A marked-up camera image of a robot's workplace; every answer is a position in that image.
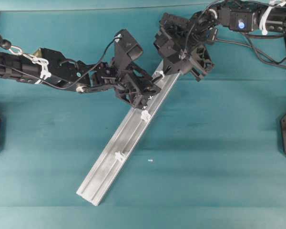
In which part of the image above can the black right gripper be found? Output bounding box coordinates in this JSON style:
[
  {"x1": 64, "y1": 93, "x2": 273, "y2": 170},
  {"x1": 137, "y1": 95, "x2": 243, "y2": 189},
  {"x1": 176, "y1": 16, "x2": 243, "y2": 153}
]
[{"x1": 153, "y1": 33, "x2": 215, "y2": 83}]

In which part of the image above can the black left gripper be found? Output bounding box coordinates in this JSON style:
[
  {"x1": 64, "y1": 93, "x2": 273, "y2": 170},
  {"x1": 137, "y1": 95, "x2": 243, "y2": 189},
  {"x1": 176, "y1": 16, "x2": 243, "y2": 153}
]
[{"x1": 92, "y1": 61, "x2": 161, "y2": 110}]

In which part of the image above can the black USB cable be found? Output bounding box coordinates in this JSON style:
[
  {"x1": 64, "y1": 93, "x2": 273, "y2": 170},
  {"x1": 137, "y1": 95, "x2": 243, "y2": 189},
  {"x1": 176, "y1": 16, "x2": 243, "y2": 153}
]
[{"x1": 212, "y1": 31, "x2": 286, "y2": 65}]

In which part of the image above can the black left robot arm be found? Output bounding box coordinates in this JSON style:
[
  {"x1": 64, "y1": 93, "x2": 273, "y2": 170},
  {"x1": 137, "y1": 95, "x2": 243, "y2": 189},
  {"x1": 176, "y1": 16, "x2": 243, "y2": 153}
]
[{"x1": 0, "y1": 29, "x2": 161, "y2": 109}]

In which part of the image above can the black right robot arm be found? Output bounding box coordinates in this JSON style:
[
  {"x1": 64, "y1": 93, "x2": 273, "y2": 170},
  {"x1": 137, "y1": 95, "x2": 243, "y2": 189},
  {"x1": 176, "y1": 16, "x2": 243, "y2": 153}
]
[{"x1": 153, "y1": 0, "x2": 286, "y2": 81}]

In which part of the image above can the black USB hub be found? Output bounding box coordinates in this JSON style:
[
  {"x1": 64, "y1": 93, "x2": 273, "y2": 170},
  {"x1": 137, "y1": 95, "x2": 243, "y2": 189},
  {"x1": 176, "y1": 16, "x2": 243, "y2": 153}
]
[{"x1": 159, "y1": 11, "x2": 218, "y2": 46}]

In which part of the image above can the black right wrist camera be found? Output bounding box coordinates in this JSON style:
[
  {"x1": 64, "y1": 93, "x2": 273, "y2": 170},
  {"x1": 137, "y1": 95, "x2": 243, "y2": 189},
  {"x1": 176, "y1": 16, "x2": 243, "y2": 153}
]
[{"x1": 153, "y1": 30, "x2": 192, "y2": 75}]

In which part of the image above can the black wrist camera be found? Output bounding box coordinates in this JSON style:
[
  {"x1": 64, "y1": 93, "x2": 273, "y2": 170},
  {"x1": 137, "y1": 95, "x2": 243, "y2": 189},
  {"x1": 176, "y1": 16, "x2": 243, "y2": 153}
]
[
  {"x1": 153, "y1": 30, "x2": 192, "y2": 75},
  {"x1": 114, "y1": 29, "x2": 143, "y2": 69}
]

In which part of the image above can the white zip tie ring far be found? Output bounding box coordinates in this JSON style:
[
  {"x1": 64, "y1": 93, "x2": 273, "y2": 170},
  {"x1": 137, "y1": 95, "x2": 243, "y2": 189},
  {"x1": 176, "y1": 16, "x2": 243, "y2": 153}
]
[{"x1": 153, "y1": 70, "x2": 165, "y2": 81}]

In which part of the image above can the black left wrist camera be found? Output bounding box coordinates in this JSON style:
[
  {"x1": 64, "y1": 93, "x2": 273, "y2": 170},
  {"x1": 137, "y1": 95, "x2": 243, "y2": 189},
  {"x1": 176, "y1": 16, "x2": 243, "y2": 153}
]
[{"x1": 114, "y1": 29, "x2": 143, "y2": 69}]

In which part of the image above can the aluminium profile rail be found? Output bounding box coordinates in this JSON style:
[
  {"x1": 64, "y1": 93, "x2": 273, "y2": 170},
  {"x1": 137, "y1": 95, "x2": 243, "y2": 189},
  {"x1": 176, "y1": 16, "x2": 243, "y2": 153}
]
[{"x1": 76, "y1": 61, "x2": 180, "y2": 206}]

